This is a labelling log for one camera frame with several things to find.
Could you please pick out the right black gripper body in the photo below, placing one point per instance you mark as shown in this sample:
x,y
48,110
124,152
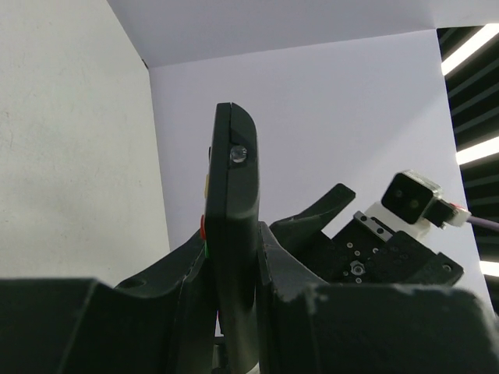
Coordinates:
x,y
366,251

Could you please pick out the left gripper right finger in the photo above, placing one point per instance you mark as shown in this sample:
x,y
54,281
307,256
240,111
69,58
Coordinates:
x,y
306,325

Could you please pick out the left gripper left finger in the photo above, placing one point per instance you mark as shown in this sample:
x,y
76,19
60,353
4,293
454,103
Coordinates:
x,y
160,320

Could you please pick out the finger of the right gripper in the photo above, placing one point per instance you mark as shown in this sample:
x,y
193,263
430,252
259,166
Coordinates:
x,y
302,235

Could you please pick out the black remote control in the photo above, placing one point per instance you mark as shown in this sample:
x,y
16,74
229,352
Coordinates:
x,y
232,230

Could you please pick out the ceiling light strips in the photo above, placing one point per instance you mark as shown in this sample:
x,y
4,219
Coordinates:
x,y
470,66

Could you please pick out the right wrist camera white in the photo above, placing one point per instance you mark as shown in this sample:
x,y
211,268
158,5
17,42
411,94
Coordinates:
x,y
414,204

